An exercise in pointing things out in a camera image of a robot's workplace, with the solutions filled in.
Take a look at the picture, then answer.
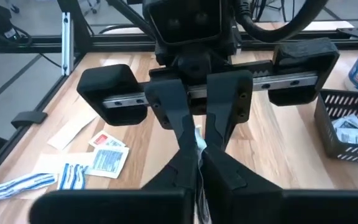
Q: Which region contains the silver aluminium post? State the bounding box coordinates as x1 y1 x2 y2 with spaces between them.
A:
60 11 75 77

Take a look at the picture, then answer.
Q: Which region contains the orange label ointment packet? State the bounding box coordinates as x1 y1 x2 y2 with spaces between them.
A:
88 129 127 149

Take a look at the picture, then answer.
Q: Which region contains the blue striped fabric bandage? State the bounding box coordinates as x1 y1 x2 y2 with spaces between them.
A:
56 163 89 190
194 124 213 224

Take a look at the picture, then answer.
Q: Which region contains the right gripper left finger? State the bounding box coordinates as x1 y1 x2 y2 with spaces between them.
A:
29 144 200 224

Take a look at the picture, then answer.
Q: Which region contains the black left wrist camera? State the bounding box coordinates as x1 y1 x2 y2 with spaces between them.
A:
142 0 234 47

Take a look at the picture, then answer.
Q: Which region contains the plain white bandage wrapper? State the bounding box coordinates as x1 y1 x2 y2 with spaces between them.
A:
47 105 99 152
32 152 96 175

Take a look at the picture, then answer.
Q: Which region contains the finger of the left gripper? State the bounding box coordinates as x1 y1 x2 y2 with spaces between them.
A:
144 77 199 152
203 70 254 151

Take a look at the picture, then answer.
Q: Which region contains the black plastic basket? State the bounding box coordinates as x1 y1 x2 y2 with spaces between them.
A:
314 88 358 166

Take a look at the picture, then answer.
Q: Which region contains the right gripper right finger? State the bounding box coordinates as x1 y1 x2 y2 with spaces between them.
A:
200 144 358 224

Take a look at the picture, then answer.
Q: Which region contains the crumpled blue striped bandage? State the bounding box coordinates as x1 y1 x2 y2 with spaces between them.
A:
0 172 58 206

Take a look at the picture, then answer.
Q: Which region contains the black table edge clamp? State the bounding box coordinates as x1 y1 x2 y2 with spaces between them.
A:
10 110 48 129

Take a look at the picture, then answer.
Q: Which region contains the white drug facts packet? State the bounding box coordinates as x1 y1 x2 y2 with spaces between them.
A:
85 145 130 180

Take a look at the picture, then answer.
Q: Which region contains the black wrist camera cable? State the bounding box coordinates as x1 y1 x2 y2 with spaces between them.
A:
233 0 331 44

